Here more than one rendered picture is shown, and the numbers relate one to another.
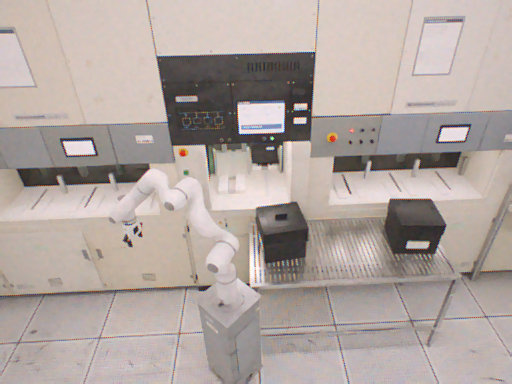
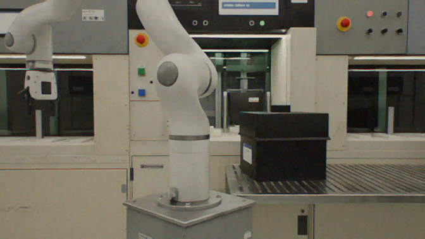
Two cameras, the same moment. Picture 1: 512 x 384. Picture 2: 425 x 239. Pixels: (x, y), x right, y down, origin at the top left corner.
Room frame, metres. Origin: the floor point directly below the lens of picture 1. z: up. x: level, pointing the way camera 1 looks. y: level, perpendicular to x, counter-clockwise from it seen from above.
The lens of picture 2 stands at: (0.33, 0.11, 1.05)
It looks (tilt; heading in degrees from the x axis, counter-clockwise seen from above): 3 degrees down; 1
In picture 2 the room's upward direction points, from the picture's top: straight up
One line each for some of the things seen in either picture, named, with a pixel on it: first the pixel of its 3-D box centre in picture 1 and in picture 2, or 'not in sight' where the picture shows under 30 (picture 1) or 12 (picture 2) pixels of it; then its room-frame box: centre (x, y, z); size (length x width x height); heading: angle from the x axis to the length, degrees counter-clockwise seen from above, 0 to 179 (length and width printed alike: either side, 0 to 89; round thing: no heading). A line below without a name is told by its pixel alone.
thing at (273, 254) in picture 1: (280, 236); (280, 153); (1.81, -0.10, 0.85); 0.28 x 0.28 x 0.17; 11
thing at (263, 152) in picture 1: (263, 144); (245, 102); (2.71, 0.00, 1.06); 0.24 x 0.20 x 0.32; 93
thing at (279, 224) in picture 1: (281, 221); (280, 121); (1.81, -0.10, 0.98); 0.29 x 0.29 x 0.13; 11
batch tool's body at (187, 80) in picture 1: (244, 165); (219, 116); (2.51, 0.16, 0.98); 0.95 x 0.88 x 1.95; 3
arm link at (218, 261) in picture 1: (221, 264); (183, 97); (1.36, 0.24, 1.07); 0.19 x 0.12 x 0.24; 158
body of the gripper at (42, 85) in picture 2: (131, 226); (40, 83); (1.62, 0.78, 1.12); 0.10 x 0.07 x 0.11; 158
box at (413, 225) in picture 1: (412, 225); not in sight; (1.85, -0.98, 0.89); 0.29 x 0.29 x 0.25; 88
